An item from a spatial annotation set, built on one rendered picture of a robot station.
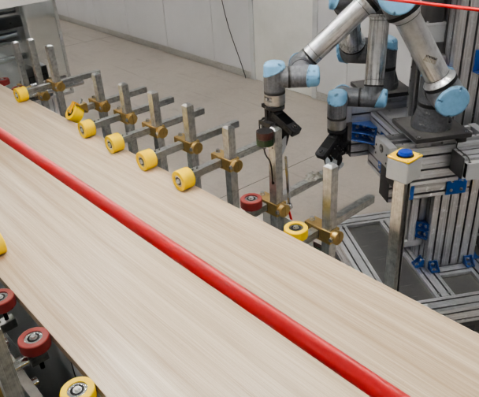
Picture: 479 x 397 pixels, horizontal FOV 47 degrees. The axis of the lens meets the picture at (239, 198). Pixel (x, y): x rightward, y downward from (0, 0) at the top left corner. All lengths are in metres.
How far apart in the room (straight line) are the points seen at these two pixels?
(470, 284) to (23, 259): 1.96
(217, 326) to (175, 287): 0.21
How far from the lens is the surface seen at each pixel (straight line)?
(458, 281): 2.84
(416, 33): 1.97
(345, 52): 2.60
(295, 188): 2.16
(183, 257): 0.27
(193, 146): 2.32
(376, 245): 3.00
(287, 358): 1.40
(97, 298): 1.65
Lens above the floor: 1.91
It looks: 30 degrees down
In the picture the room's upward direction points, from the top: 4 degrees counter-clockwise
